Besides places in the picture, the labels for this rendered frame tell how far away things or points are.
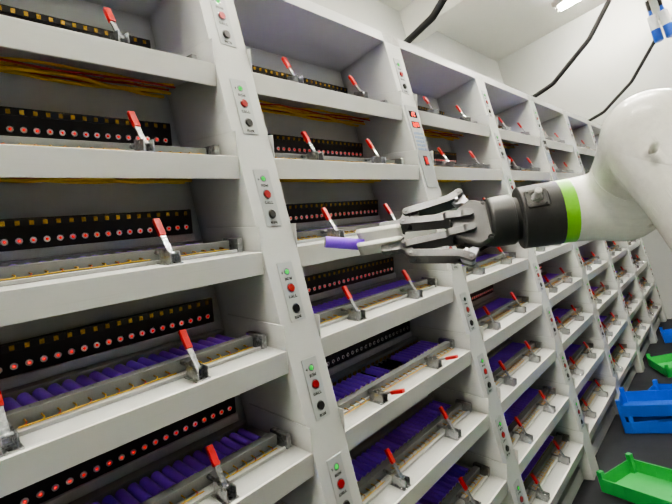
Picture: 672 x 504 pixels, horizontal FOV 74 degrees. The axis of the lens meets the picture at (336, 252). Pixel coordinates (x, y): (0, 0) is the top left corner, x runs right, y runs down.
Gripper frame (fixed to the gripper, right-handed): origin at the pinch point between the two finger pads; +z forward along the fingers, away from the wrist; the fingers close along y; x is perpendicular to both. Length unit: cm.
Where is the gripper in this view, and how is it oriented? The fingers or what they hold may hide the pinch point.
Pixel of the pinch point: (380, 239)
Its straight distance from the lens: 70.6
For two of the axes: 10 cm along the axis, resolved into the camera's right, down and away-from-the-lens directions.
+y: 0.2, 8.6, -5.2
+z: -9.7, 1.4, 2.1
